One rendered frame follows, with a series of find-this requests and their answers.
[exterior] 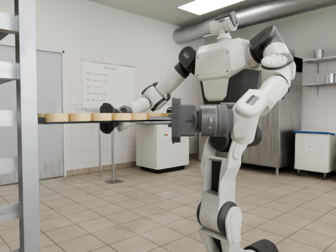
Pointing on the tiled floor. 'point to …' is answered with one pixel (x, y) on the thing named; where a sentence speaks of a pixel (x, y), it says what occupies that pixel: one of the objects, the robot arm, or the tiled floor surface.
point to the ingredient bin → (315, 151)
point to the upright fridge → (278, 129)
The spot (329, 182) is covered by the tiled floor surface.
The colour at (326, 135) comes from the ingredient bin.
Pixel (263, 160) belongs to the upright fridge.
